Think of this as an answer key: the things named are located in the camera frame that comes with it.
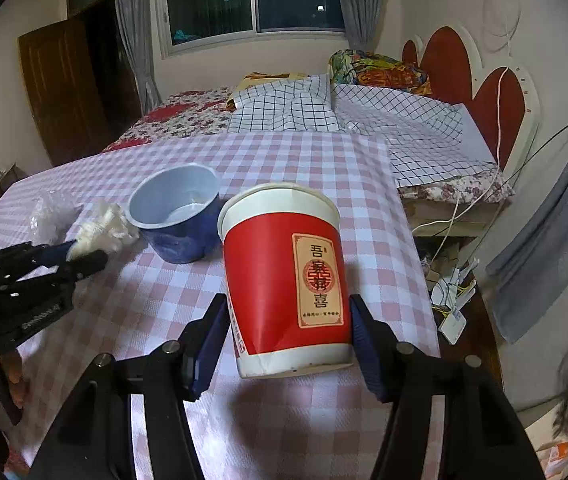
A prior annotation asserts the white charging cable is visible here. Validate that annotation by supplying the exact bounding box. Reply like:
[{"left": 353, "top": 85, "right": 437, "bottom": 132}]
[{"left": 414, "top": 0, "right": 524, "bottom": 271}]

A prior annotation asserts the colourful patterned pillow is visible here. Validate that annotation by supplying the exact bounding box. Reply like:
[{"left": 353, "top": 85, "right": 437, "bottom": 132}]
[{"left": 328, "top": 49, "right": 432, "bottom": 93}]

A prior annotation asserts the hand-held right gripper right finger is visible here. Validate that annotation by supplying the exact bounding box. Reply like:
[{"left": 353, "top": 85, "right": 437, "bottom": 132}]
[{"left": 350, "top": 294, "right": 544, "bottom": 480}]

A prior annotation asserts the white grid sheet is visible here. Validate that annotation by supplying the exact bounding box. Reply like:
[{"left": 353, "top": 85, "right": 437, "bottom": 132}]
[{"left": 334, "top": 84, "right": 498, "bottom": 188}]

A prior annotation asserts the sliding glass window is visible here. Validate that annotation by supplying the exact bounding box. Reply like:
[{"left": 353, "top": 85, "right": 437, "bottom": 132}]
[{"left": 156, "top": 0, "right": 347, "bottom": 58}]

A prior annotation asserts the white grid quilt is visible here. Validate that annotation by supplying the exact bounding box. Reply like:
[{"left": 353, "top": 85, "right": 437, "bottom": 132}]
[{"left": 227, "top": 74, "right": 352, "bottom": 134}]

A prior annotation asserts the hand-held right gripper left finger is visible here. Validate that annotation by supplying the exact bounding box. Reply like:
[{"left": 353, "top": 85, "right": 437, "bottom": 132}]
[{"left": 29, "top": 294, "right": 231, "bottom": 480}]

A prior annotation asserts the clear plastic bag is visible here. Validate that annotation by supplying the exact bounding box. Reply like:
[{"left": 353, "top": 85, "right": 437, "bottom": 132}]
[{"left": 30, "top": 191, "right": 85, "bottom": 246}]

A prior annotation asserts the yellow patterned cloth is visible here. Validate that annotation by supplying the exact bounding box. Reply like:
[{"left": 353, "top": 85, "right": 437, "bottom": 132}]
[{"left": 234, "top": 71, "right": 315, "bottom": 96}]

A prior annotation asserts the pink checked tablecloth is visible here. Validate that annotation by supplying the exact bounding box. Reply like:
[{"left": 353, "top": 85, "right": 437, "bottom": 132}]
[{"left": 0, "top": 131, "right": 442, "bottom": 480}]

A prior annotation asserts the red paper cup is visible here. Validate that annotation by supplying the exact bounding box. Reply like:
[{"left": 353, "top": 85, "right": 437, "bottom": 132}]
[{"left": 216, "top": 183, "right": 355, "bottom": 380}]

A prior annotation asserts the grey window curtain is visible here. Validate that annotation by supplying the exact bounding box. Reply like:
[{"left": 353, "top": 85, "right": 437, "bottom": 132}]
[
  {"left": 331, "top": 0, "right": 395, "bottom": 53},
  {"left": 114, "top": 0, "right": 162, "bottom": 113}
]

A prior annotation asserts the large grey hanging curtain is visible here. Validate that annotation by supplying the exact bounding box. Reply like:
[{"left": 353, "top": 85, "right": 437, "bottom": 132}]
[{"left": 486, "top": 10, "right": 568, "bottom": 343}]

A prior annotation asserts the small blue cup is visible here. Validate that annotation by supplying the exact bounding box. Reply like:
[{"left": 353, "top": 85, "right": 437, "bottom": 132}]
[{"left": 128, "top": 164, "right": 222, "bottom": 264}]

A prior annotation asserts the cluttered wooden cabinet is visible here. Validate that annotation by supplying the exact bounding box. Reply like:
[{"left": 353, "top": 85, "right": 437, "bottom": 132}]
[{"left": 0, "top": 162, "right": 30, "bottom": 206}]

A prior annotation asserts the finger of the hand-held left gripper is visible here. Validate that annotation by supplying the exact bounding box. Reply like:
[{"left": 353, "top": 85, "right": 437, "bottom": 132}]
[
  {"left": 0, "top": 241, "right": 79, "bottom": 279},
  {"left": 9, "top": 251, "right": 110, "bottom": 297}
]

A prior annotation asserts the brown wooden door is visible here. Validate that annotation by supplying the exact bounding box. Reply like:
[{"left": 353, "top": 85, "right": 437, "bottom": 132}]
[{"left": 18, "top": 17, "right": 100, "bottom": 166}]

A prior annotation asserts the orange and white box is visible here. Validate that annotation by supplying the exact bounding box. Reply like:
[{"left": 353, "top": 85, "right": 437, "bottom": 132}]
[{"left": 546, "top": 442, "right": 568, "bottom": 471}]

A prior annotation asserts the thin black wire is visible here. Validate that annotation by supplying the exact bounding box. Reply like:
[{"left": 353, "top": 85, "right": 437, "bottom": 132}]
[{"left": 464, "top": 119, "right": 568, "bottom": 261}]

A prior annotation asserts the white tissue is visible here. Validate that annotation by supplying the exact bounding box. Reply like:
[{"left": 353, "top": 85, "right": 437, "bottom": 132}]
[{"left": 66, "top": 199, "right": 140, "bottom": 263}]

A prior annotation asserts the red and white headboard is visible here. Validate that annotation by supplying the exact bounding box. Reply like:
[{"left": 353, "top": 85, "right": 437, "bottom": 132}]
[{"left": 401, "top": 26, "right": 539, "bottom": 171}]

